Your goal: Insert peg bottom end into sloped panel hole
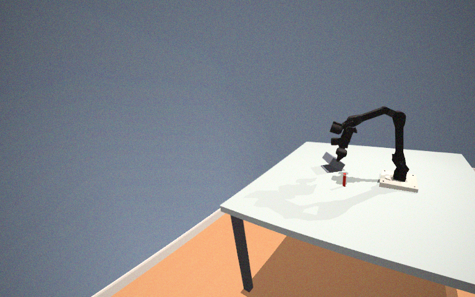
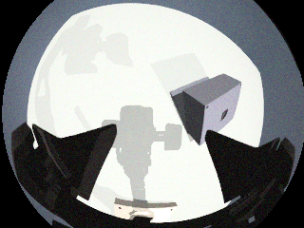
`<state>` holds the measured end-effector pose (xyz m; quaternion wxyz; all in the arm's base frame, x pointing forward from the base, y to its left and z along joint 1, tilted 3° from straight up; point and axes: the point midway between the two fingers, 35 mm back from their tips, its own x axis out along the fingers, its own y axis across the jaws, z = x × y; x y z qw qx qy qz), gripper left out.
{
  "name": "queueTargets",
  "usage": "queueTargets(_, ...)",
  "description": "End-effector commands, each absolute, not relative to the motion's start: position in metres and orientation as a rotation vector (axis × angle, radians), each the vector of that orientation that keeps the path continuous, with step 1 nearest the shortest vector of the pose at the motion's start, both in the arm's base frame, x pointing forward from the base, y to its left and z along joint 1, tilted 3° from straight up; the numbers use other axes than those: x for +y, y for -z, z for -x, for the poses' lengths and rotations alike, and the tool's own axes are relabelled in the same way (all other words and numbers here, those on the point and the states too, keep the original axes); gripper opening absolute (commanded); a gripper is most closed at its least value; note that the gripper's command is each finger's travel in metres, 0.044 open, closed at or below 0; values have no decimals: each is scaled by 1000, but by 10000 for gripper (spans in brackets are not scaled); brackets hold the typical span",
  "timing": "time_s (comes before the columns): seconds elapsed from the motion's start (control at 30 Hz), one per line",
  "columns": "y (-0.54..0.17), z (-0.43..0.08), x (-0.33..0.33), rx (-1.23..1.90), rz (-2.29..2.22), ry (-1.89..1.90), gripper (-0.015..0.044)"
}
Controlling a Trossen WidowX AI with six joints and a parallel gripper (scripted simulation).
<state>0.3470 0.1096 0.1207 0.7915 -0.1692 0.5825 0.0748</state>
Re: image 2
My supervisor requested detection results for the grey sloped panel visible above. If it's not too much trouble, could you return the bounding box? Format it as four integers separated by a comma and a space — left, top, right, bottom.
170, 73, 242, 145

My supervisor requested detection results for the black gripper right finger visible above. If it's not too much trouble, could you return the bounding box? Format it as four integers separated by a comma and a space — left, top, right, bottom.
205, 129, 280, 204

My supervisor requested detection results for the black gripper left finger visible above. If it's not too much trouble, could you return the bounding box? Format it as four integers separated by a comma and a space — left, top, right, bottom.
31, 123, 117, 200

